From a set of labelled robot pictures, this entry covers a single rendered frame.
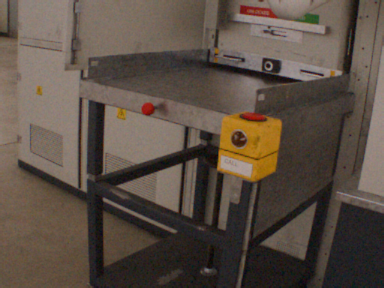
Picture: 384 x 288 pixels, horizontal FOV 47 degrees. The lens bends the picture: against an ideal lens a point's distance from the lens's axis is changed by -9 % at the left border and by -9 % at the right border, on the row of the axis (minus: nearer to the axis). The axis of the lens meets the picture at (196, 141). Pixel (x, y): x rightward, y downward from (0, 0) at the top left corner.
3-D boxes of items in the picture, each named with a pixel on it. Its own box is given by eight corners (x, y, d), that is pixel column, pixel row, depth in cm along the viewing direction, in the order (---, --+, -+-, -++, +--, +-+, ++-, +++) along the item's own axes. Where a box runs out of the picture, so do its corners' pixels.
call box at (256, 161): (254, 184, 81) (262, 125, 78) (215, 172, 85) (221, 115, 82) (275, 172, 87) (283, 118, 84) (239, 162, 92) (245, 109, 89)
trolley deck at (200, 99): (263, 148, 105) (266, 121, 104) (79, 97, 139) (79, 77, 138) (352, 110, 158) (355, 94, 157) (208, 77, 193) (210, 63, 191)
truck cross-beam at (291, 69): (340, 88, 153) (342, 71, 151) (208, 61, 183) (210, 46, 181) (344, 87, 157) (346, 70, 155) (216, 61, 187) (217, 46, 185)
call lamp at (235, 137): (242, 152, 80) (244, 133, 79) (225, 148, 81) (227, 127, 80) (247, 151, 81) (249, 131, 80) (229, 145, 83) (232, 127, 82)
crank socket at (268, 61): (274, 73, 164) (276, 60, 162) (260, 70, 167) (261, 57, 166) (278, 73, 166) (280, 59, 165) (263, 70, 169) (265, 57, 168)
